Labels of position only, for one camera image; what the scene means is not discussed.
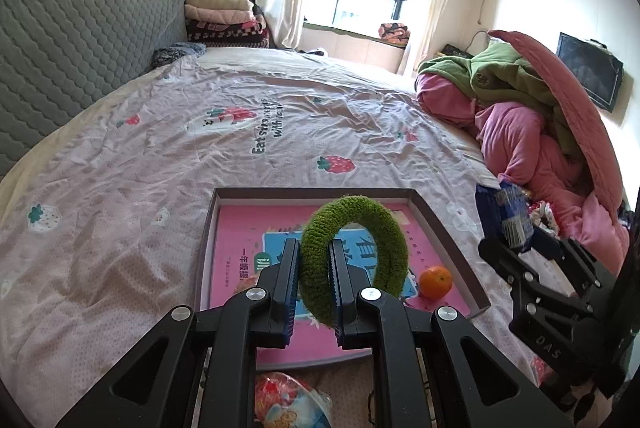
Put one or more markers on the dark blue patterned cloth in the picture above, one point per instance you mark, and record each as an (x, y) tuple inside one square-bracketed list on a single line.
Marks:
[(177, 52)]

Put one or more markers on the cream folded blanket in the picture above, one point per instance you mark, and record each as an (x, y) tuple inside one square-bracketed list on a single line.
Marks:
[(215, 0)]

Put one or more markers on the pink book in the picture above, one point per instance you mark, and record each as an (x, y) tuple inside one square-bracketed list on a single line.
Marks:
[(235, 258)]

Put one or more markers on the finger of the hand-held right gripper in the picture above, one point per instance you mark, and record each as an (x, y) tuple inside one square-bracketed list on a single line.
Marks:
[(547, 244), (505, 263)]

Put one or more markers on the pink folded blanket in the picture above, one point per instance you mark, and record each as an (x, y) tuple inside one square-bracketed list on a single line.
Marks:
[(217, 15)]

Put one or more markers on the brown cardboard box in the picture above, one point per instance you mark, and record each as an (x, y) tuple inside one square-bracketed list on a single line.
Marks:
[(250, 195)]

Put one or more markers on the grey quilted headboard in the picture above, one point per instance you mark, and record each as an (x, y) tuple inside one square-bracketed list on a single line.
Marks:
[(75, 32)]

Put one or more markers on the blue snack packet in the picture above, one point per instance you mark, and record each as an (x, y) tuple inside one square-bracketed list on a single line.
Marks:
[(500, 208)]

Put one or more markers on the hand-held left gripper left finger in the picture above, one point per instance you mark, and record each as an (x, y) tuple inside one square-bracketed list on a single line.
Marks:
[(287, 303)]

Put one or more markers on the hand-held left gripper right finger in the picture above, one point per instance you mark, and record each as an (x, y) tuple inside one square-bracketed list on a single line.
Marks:
[(339, 303)]

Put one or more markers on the green fuzzy scrunchie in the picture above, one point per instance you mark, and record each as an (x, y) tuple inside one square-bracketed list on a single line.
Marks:
[(350, 208)]

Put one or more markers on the plastic-wrapped colourful snack ball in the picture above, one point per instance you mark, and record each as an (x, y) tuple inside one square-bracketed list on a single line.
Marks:
[(285, 403)]

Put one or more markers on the bright pink comforter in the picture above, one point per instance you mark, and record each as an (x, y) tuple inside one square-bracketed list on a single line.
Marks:
[(515, 132)]

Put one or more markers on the black television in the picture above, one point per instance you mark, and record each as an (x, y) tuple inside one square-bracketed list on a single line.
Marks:
[(590, 70)]

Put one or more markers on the window seat ledge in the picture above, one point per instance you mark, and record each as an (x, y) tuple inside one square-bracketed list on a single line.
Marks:
[(350, 45)]

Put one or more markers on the dusty pink quilted blanket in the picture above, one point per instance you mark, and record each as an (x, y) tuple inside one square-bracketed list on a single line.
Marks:
[(565, 107)]

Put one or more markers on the dark checkered folded blanket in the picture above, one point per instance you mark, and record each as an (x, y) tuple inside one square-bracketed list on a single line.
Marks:
[(225, 35)]

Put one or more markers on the green blanket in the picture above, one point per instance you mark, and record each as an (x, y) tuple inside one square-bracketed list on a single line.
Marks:
[(500, 72)]

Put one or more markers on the floral folded blanket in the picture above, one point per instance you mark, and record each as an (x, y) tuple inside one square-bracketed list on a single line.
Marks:
[(394, 31)]

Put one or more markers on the white floral scrunchie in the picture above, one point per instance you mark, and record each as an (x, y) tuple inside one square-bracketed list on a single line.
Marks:
[(544, 215)]

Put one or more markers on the orange tangerine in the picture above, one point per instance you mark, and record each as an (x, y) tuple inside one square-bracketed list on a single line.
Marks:
[(435, 283)]

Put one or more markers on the black garment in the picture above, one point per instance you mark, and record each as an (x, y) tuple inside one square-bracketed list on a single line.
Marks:
[(247, 0)]

